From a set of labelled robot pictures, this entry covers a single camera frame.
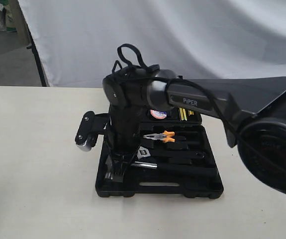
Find black plastic tool case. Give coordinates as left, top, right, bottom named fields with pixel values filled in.
left=95, top=108, right=224, bottom=199

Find electrical tape roll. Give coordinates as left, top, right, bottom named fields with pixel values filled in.
left=150, top=110, right=167, bottom=120

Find black backdrop stand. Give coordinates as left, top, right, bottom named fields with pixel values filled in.
left=20, top=14, right=48, bottom=87

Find steel claw hammer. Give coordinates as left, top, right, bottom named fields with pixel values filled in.
left=104, top=156, right=220, bottom=181

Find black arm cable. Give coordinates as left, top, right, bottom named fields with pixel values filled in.
left=111, top=43, right=248, bottom=150

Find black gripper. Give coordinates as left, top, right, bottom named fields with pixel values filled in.
left=106, top=105, right=143, bottom=181

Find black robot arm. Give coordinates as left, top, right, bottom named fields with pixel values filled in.
left=102, top=67, right=286, bottom=194

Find adjustable wrench black handle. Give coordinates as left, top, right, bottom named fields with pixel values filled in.
left=137, top=147, right=206, bottom=159

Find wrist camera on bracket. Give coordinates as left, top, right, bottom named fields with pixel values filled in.
left=75, top=111, right=109, bottom=152

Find white backdrop cloth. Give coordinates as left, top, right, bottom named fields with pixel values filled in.
left=19, top=0, right=286, bottom=87

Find large yellow black screwdriver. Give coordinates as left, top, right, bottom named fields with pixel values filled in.
left=179, top=108, right=187, bottom=121

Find orange handled pliers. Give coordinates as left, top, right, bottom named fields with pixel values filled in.
left=143, top=130, right=175, bottom=143

